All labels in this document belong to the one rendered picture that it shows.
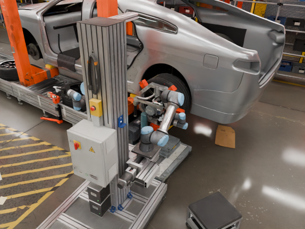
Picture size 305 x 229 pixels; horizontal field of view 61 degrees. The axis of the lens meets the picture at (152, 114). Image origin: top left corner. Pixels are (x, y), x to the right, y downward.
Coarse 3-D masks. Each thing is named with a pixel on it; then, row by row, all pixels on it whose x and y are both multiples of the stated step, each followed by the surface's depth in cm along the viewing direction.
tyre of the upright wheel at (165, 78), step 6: (156, 78) 316; (162, 78) 314; (168, 78) 317; (174, 78) 319; (162, 84) 313; (168, 84) 308; (174, 84) 311; (180, 84) 316; (180, 90) 310; (186, 90) 320; (186, 96) 316; (186, 102) 317; (180, 108) 313; (186, 108) 321; (186, 114) 338
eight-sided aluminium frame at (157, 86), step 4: (152, 84) 313; (156, 84) 313; (144, 88) 321; (148, 88) 318; (156, 88) 311; (160, 88) 307; (164, 88) 304; (168, 88) 308; (140, 92) 328; (140, 96) 331; (140, 104) 337; (140, 108) 339; (144, 108) 341; (148, 116) 340; (148, 120) 340; (152, 120) 337; (156, 120) 339
